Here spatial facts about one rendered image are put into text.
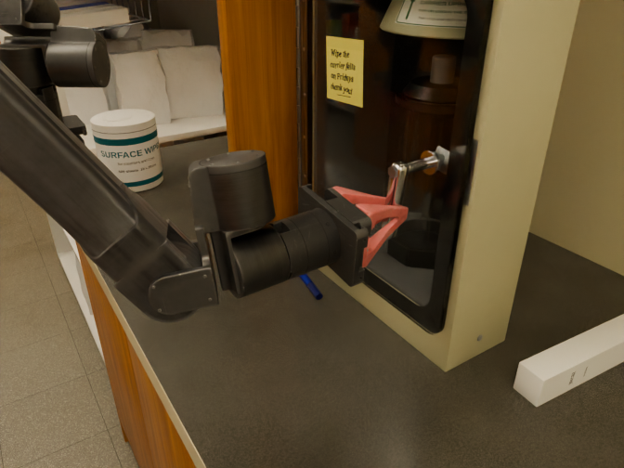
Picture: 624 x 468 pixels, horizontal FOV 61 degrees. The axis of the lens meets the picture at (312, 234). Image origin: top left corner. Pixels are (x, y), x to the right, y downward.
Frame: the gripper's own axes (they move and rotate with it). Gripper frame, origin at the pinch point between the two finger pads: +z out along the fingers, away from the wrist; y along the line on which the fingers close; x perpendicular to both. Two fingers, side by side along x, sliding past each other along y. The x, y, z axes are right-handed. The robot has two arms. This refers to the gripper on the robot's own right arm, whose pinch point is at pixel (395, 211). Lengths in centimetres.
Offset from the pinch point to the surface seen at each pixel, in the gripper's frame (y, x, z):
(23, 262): 219, 140, -40
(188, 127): 111, 37, 17
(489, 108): -4.4, -12.0, 5.9
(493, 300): -7.2, 12.6, 11.4
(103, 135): 70, 16, -15
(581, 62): 13, -6, 48
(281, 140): 30.8, 5.3, 3.6
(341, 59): 17.3, -10.8, 4.3
